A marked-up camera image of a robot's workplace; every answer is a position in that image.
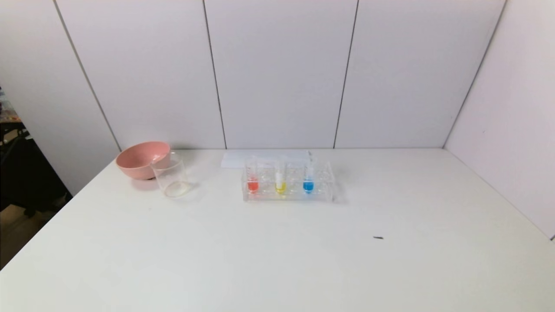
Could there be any colourful background clutter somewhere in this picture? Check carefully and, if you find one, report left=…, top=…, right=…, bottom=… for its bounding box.
left=0, top=87, right=21, bottom=124

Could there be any test tube with red pigment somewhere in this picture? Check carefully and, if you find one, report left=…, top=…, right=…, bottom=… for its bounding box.
left=245, top=156, right=260, bottom=194

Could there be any test tube with yellow pigment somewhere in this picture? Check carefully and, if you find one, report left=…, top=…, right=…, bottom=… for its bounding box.
left=274, top=157, right=287, bottom=195

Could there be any white paper sheet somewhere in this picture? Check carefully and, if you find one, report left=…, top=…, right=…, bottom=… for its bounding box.
left=221, top=150, right=312, bottom=169

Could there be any clear plastic test tube rack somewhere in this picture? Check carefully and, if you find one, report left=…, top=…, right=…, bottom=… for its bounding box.
left=242, top=159, right=336, bottom=203

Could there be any test tube with blue pigment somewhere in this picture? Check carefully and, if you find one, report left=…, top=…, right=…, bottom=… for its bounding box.
left=303, top=156, right=316, bottom=194

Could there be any clear glass beaker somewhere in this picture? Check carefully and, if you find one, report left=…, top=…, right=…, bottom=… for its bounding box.
left=150, top=152, right=192, bottom=198

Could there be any black background furniture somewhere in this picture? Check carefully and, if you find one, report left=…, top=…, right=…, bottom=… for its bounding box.
left=0, top=122, right=73, bottom=217

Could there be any pink bowl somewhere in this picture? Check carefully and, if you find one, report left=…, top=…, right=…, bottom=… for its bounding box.
left=115, top=141, right=171, bottom=180

